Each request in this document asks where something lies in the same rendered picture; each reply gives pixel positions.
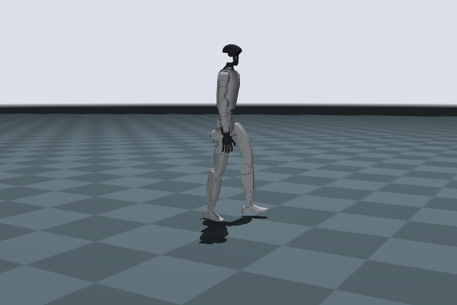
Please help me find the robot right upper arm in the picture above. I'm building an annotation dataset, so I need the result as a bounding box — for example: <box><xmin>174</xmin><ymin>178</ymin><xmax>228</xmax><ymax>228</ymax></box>
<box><xmin>218</xmin><ymin>71</ymin><xmax>230</xmax><ymax>108</ymax></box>

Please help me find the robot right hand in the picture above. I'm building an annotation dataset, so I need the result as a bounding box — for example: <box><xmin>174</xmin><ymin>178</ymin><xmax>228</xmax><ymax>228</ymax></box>
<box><xmin>221</xmin><ymin>127</ymin><xmax>236</xmax><ymax>153</ymax></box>

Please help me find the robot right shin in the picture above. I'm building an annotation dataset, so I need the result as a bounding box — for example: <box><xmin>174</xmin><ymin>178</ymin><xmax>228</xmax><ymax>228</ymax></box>
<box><xmin>206</xmin><ymin>170</ymin><xmax>222</xmax><ymax>213</ymax></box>

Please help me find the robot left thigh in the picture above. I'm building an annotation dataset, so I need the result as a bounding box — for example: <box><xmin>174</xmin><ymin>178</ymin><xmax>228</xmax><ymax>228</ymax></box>
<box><xmin>229</xmin><ymin>123</ymin><xmax>253</xmax><ymax>174</ymax></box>

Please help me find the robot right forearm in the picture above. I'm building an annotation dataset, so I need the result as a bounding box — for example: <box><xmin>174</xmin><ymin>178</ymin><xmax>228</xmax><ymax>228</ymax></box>
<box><xmin>218</xmin><ymin>99</ymin><xmax>229</xmax><ymax>133</ymax></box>

